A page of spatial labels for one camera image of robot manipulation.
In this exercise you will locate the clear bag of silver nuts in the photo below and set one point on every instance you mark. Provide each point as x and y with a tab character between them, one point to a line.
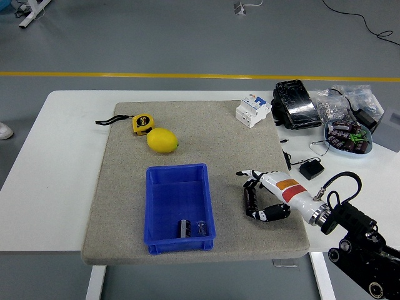
329	107

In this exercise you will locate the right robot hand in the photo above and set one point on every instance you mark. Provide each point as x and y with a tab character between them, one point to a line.
290	190

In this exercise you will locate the light blue bowl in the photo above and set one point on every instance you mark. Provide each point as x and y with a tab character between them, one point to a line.
364	151

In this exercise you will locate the white table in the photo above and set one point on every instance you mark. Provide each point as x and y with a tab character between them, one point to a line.
62	156

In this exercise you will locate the small black power adapter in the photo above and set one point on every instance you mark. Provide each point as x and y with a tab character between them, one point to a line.
312	169

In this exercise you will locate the dark cylindrical battery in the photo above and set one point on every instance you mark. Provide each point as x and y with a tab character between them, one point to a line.
250	200
184	229

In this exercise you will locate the white circuit breaker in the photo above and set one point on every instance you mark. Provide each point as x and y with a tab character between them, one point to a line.
251	111

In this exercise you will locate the grey box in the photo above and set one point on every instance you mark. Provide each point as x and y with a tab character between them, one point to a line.
389	128

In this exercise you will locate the glossy black case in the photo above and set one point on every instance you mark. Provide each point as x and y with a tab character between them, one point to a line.
297	104

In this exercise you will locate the green connectors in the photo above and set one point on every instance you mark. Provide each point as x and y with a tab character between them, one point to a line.
356	137

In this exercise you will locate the grey-brown mat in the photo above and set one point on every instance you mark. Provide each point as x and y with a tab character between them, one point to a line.
218	156

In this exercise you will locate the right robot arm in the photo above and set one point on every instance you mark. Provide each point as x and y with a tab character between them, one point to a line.
353	218

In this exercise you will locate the yellow tape measure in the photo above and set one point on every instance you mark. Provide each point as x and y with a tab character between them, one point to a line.
143	123

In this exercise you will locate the metal bracket under table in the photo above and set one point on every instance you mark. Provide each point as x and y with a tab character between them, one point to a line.
284	264

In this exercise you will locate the small clear plastic bag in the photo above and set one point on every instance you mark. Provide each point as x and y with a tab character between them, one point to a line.
201	228

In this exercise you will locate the white stand leg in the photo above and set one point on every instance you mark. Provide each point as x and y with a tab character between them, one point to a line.
29	17

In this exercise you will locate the yellow lemon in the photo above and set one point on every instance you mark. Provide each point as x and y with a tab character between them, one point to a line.
162	140

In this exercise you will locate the clear bag of screws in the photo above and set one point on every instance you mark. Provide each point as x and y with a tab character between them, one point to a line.
364	97

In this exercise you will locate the blue plastic box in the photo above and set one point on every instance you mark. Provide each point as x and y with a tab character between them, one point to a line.
175	203

